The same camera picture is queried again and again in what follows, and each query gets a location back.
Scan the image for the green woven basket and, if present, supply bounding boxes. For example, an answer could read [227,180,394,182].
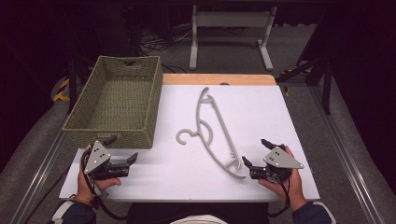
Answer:
[62,55,163,150]

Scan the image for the person's lap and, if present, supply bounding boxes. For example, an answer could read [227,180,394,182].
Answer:
[126,202,271,224]

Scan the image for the person's right hand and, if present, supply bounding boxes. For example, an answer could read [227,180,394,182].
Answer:
[257,145,308,213]

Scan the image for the white table mat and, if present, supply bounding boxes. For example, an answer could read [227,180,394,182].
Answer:
[58,84,321,203]

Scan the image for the black metal stand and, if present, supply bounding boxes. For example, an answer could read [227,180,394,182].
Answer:
[65,55,96,115]
[275,52,333,117]

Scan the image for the yellow and black tape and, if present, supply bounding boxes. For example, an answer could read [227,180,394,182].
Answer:
[51,77,71,103]

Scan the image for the grey plastic clothes hanger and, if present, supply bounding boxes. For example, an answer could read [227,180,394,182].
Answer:
[176,87,247,181]

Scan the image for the bundle of floor cables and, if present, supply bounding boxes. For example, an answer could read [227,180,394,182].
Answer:
[138,26,194,56]

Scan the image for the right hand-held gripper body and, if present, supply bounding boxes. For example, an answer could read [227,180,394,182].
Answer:
[249,146,304,184]

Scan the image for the aluminium floor rail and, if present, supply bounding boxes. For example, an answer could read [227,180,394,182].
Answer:
[8,128,67,224]
[306,85,389,224]

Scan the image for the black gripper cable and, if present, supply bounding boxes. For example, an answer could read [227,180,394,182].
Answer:
[79,146,129,221]
[266,175,292,218]

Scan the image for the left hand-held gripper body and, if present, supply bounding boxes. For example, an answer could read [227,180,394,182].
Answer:
[83,140,131,181]

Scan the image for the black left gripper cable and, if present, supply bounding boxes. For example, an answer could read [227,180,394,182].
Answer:
[79,146,129,221]

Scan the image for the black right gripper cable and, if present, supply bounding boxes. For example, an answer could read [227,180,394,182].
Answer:
[266,175,292,218]

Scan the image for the white metal desk frame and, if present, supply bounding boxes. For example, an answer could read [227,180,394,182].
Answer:
[189,4,278,72]

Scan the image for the person's left hand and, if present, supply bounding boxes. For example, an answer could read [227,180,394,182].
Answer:
[74,143,122,205]

